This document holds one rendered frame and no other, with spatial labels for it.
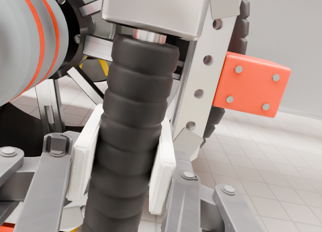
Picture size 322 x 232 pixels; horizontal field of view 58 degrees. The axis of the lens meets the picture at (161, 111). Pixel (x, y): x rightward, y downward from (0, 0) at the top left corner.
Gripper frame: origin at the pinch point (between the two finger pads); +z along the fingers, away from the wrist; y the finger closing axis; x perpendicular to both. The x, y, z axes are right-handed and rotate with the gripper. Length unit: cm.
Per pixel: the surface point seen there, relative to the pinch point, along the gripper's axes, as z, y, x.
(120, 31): 69, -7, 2
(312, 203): 143, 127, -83
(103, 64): 69, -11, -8
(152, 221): 101, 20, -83
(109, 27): 64, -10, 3
